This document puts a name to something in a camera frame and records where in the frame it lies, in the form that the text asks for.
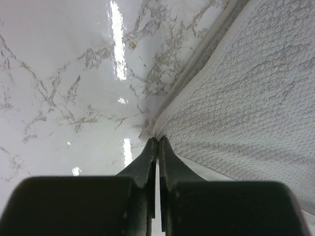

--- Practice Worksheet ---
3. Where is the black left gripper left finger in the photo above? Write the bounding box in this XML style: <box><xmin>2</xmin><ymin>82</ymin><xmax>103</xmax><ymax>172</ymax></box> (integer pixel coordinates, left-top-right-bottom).
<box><xmin>0</xmin><ymin>138</ymin><xmax>158</xmax><ymax>236</ymax></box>

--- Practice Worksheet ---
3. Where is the grey terry towel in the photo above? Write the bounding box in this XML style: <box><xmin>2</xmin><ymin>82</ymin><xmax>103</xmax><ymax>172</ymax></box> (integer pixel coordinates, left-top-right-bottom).
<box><xmin>139</xmin><ymin>0</ymin><xmax>315</xmax><ymax>213</ymax></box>

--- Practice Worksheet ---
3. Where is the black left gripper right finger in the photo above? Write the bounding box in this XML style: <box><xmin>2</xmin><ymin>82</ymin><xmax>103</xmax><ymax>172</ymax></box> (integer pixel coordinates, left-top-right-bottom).
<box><xmin>158</xmin><ymin>138</ymin><xmax>308</xmax><ymax>236</ymax></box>

